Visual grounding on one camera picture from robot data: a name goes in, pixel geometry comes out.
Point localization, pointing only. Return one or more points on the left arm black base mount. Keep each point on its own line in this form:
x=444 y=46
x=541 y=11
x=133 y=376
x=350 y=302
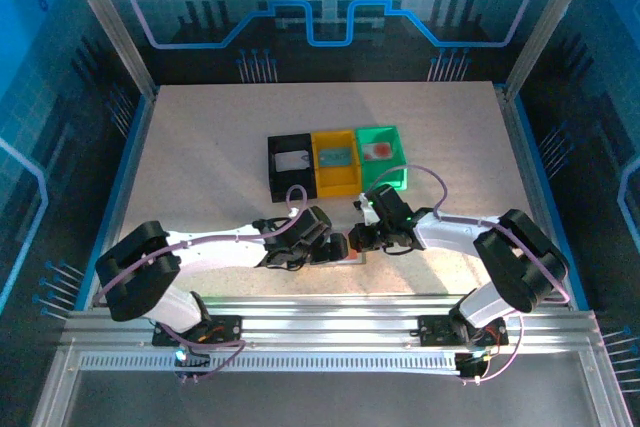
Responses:
x=225 y=331

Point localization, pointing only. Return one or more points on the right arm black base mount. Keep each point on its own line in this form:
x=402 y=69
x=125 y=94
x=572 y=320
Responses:
x=435 y=331

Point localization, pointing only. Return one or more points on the black plastic bin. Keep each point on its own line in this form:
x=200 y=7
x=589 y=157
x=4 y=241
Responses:
x=292 y=189

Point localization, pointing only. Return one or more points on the green plastic bin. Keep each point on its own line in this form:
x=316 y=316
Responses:
x=382 y=172

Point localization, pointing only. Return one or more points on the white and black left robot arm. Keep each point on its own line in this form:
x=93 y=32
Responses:
x=220 y=247

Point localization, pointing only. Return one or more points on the black connector box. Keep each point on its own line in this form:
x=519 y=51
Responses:
x=472 y=366
x=192 y=366

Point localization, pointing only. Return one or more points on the aluminium frame post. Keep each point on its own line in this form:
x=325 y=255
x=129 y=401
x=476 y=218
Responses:
x=107 y=22
x=550 y=22

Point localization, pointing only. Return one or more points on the yellow plastic bin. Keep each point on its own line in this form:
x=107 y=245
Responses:
x=337 y=182

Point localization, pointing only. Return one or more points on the aluminium mounting rail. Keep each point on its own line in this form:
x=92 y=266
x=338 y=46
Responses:
x=325 y=312

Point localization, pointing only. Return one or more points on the teal card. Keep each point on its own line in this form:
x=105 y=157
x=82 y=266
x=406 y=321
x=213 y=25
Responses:
x=335 y=157

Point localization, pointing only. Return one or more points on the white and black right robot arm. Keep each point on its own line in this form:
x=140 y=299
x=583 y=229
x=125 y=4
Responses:
x=450 y=232

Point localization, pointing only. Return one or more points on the aluminium side rail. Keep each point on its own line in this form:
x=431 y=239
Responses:
x=530 y=172

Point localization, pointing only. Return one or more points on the white card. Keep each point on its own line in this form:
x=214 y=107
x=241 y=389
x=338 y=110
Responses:
x=291 y=161

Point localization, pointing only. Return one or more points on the card with red dot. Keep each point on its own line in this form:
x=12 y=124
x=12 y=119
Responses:
x=379 y=151

